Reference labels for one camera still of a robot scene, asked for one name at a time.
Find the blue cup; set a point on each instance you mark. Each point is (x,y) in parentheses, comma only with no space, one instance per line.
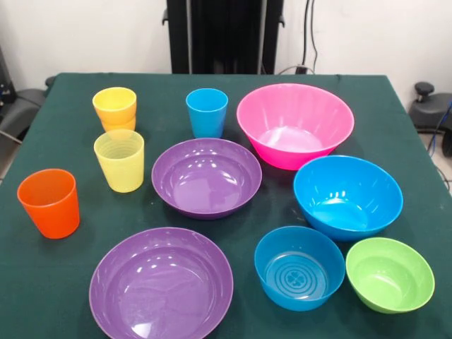
(206,120)

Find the pale yellow translucent cup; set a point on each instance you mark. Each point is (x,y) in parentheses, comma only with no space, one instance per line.
(120,173)

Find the purple bowl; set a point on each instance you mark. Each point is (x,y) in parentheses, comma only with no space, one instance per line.
(205,183)
(159,289)

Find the pink bowl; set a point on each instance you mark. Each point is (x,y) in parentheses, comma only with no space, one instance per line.
(282,116)

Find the amber yellow cup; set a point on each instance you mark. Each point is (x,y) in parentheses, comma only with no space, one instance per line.
(120,125)

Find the large blue bowl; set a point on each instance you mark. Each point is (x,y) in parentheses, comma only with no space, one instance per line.
(339,212)

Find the small blue patterned bowl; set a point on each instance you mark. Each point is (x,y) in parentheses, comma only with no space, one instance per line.
(296,279)

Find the orange cup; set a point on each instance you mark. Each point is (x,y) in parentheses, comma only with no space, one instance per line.
(53,212)

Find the dark green table cloth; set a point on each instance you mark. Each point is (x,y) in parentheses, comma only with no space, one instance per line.
(70,265)

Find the green bowl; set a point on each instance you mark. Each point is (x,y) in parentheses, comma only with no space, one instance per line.
(388,279)

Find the black pedestal leg with caster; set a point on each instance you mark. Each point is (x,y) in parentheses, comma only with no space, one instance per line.
(431,113)
(21,106)

